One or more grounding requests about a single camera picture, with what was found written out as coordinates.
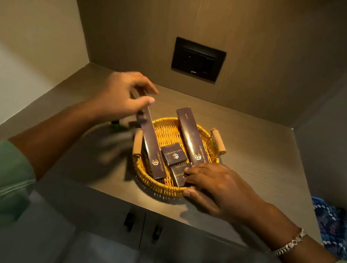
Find person's right hand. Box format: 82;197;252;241
177;158;273;229

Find person's left hand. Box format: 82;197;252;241
89;65;162;130

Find rectangular purple box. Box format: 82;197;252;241
167;160;194;189

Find long purple box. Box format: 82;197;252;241
126;101;178;181
168;105;220;168

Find person's left forearm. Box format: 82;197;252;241
3;85;115;191

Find person's right forearm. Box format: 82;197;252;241
246;202;346;263

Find small green object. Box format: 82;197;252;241
110;119;130;131

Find small square purple box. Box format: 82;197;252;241
158;144;190;169

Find grey cabinet door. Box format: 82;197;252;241
28;175;150;251
137;212;297;263

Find yellow wicker basket, wooden handles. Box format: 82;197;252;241
125;111;231;207

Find black cabinet door handle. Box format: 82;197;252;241
151;224;163;243
123;211;136;231

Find black wall socket plate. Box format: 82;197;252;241
170;36;228;84

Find silver chain bracelet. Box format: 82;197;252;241
271;224;307;261

